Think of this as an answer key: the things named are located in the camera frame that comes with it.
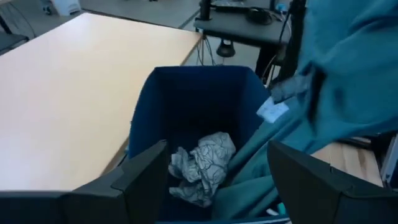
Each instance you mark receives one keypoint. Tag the white box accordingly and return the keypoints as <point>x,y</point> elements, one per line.
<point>391,165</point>

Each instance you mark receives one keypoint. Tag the beige wooden desk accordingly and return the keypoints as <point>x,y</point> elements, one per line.
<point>77,93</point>

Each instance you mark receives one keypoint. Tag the black round base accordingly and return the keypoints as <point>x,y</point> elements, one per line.
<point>225,50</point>

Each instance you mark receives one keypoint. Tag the navy white striped fabric bin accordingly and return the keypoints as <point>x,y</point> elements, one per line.
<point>192,99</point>

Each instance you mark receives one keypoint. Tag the black flat device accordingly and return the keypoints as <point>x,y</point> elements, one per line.
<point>236,4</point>

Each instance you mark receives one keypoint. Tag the black support bar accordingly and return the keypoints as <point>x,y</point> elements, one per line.
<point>292,37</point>

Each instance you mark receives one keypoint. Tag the black aluminium table frame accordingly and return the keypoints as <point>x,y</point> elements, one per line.
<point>370,141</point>

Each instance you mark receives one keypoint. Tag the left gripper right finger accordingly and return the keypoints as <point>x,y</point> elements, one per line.
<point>311,193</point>

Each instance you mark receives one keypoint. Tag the grey desk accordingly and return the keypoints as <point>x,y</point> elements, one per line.
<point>242,31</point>

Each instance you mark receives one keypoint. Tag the black round device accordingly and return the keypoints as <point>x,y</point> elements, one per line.
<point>259,15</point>

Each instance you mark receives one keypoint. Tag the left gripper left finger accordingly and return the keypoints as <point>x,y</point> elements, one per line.
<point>136,193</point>

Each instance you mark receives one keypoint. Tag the white container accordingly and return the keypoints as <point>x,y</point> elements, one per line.
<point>65,6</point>

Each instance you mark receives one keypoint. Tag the teal shirt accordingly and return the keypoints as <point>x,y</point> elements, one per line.
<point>348,62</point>

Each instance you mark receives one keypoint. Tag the black pole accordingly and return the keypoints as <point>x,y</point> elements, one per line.
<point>205,9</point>

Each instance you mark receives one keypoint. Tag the white patterned crumpled cloth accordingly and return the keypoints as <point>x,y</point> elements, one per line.
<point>205,161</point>

